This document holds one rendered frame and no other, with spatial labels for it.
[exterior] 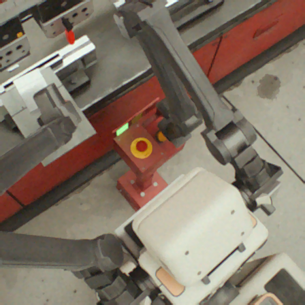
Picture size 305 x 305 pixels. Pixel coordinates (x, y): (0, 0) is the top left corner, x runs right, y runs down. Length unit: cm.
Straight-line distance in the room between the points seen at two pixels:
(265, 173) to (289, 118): 148
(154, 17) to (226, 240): 50
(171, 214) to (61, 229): 142
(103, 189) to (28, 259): 155
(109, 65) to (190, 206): 77
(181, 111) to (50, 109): 37
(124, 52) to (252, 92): 114
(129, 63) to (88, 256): 81
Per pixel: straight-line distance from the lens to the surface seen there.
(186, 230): 92
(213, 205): 94
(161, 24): 105
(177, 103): 126
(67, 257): 92
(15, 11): 116
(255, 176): 113
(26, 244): 83
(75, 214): 234
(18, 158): 90
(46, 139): 101
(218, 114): 109
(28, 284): 234
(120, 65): 160
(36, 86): 145
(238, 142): 111
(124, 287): 106
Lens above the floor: 229
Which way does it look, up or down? 72 degrees down
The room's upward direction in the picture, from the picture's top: 11 degrees clockwise
